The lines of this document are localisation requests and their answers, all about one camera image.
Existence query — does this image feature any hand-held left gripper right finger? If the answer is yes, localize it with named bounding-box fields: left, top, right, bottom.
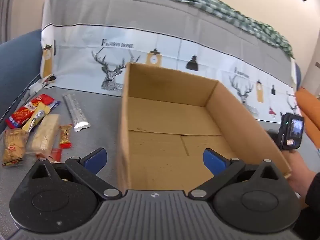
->
left=187, top=148, right=288, bottom=201

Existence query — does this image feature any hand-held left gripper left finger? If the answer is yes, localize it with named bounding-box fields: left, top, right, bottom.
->
left=24, top=147, right=123, bottom=201

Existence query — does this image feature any small red gold candy bar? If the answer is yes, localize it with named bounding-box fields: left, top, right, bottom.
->
left=59, top=124, right=73, bottom=149

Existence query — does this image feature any long glossy foil cracker packet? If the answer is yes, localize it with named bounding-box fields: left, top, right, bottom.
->
left=62, top=93, right=91, bottom=132

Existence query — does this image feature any cardboard box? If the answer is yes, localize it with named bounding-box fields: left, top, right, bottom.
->
left=116, top=63, right=292, bottom=192

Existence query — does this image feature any yellow snack packet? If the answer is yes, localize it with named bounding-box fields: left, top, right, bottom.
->
left=22, top=102, right=52, bottom=133

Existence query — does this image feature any clear biscuit packet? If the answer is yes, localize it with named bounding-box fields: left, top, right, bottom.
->
left=2, top=128, right=28, bottom=167

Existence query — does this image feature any red cracker packet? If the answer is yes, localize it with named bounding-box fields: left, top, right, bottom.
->
left=5, top=94, right=55, bottom=129

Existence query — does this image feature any person's right hand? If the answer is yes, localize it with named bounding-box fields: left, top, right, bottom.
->
left=285, top=149, right=318, bottom=200

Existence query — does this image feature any orange cushion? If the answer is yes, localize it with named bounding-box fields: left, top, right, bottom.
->
left=294, top=86, right=320, bottom=150

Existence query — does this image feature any small red sachet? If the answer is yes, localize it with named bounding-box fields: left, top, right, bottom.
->
left=37, top=148, right=62, bottom=163

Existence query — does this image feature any beige wafer bar packet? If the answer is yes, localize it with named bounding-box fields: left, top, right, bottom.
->
left=26, top=114, right=61, bottom=155

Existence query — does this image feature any purple snack packet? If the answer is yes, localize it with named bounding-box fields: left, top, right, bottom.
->
left=49, top=100, right=62, bottom=112

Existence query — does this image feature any green checked cloth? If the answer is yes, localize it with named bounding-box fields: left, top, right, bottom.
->
left=50, top=0, right=295, bottom=59

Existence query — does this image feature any grey deer print sofa cover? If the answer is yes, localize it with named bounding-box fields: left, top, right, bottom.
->
left=0, top=0, right=304, bottom=233

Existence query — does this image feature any grey curtain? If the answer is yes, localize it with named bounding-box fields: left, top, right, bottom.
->
left=0, top=0, right=15, bottom=44

